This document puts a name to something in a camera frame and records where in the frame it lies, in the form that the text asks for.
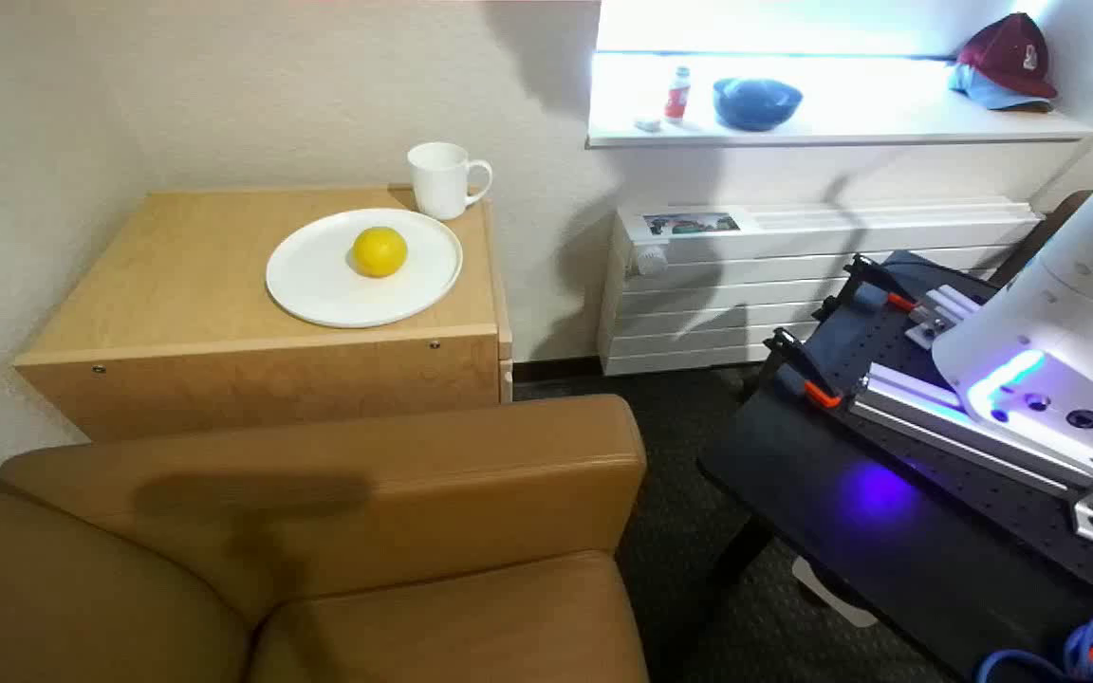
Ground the wooden dresser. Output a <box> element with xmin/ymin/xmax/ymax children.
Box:
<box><xmin>11</xmin><ymin>186</ymin><xmax>515</xmax><ymax>444</ymax></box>

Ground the aluminium mounting rail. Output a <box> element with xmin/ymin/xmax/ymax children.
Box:
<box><xmin>847</xmin><ymin>359</ymin><xmax>1093</xmax><ymax>513</ymax></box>

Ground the white plate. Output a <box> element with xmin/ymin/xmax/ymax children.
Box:
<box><xmin>264</xmin><ymin>206</ymin><xmax>467</xmax><ymax>333</ymax></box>

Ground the maroon baseball cap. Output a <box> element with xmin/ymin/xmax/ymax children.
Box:
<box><xmin>957</xmin><ymin>13</ymin><xmax>1062</xmax><ymax>107</ymax></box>

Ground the dark blue bowl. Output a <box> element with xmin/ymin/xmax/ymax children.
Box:
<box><xmin>710</xmin><ymin>76</ymin><xmax>805</xmax><ymax>137</ymax></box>

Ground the white wall heater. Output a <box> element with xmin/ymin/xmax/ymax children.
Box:
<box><xmin>598</xmin><ymin>196</ymin><xmax>1047</xmax><ymax>381</ymax></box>

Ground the yellow lemon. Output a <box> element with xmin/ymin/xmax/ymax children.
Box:
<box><xmin>347</xmin><ymin>225</ymin><xmax>414</xmax><ymax>282</ymax></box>

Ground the white window sill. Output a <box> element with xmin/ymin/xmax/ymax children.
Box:
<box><xmin>585</xmin><ymin>49</ymin><xmax>1093</xmax><ymax>152</ymax></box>

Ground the brown leather armchair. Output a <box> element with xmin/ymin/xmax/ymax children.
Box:
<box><xmin>0</xmin><ymin>392</ymin><xmax>652</xmax><ymax>683</ymax></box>

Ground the black robot table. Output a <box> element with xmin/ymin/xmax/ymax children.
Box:
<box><xmin>695</xmin><ymin>247</ymin><xmax>1093</xmax><ymax>683</ymax></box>

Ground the white mug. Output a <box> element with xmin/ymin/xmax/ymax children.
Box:
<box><xmin>401</xmin><ymin>137</ymin><xmax>498</xmax><ymax>225</ymax></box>

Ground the black orange clamp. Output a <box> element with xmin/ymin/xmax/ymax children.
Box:
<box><xmin>762</xmin><ymin>325</ymin><xmax>851</xmax><ymax>419</ymax></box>
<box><xmin>840</xmin><ymin>249</ymin><xmax>925</xmax><ymax>321</ymax></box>

